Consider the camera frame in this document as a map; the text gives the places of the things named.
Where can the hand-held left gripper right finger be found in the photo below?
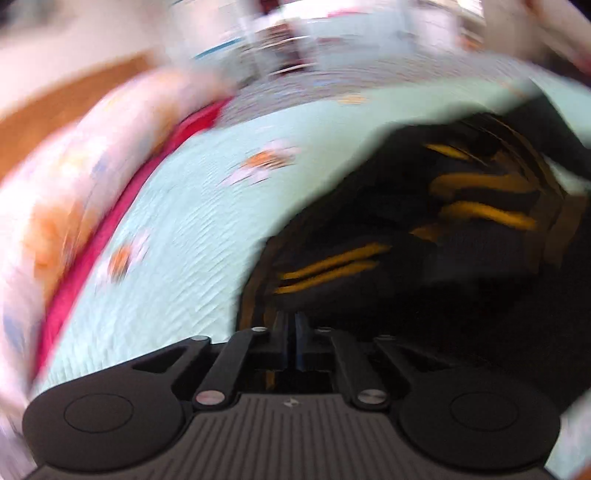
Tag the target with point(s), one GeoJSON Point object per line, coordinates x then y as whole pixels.
{"type": "Point", "coordinates": [300, 337]}

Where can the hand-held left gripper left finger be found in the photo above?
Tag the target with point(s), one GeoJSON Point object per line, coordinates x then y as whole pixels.
{"type": "Point", "coordinates": [279, 341]}

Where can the black yellow-striped fleece pants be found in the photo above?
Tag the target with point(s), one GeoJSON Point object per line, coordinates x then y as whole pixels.
{"type": "Point", "coordinates": [461, 277]}

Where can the mint bee-print quilted bedspread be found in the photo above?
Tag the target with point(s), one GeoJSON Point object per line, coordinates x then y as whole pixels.
{"type": "Point", "coordinates": [184, 207]}

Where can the red blanket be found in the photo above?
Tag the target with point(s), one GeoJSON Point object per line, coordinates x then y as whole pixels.
{"type": "Point", "coordinates": [115, 221]}

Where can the purple floral bed sheet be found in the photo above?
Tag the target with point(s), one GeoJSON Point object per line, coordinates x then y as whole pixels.
{"type": "Point", "coordinates": [323, 83]}

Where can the floral rolled duvet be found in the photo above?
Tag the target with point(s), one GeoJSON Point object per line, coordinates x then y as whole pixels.
{"type": "Point", "coordinates": [55, 184]}

